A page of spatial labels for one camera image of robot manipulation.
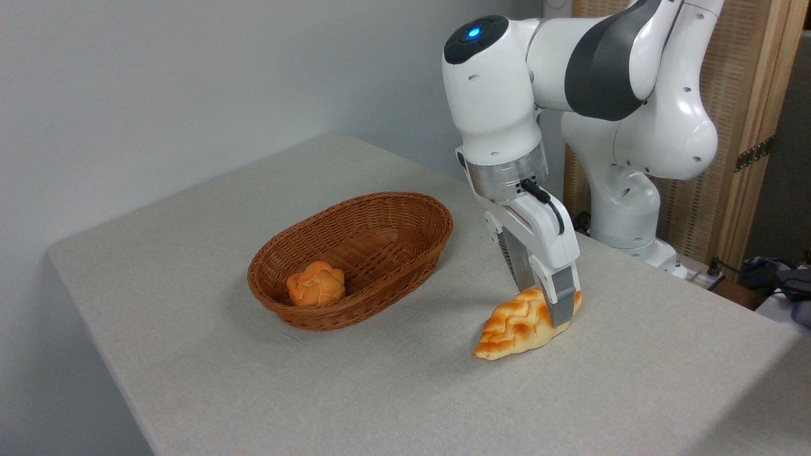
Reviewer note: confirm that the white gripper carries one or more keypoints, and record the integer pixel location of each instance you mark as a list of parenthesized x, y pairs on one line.
[(548, 244)]

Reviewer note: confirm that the long braided bread loaf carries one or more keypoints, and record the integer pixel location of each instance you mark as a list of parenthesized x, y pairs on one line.
[(513, 329)]

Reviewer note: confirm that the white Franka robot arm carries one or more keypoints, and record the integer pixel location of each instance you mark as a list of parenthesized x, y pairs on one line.
[(494, 95)]

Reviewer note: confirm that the brown oval wicker basket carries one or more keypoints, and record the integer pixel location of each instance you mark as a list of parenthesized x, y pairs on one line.
[(393, 253)]

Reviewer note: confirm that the round orange bread roll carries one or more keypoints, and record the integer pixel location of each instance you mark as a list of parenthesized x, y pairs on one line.
[(317, 286)]

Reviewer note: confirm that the dark metal screen hinge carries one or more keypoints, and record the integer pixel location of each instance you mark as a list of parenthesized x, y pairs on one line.
[(754, 154)]

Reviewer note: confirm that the blue-grey bundle of cloth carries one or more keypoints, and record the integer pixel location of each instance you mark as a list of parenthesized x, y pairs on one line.
[(795, 297)]

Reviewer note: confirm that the wooden woven folding screen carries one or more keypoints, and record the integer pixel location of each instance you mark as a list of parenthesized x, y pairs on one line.
[(741, 76)]

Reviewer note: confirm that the small white wrist bracket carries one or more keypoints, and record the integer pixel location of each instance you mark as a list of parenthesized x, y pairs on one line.
[(462, 161)]

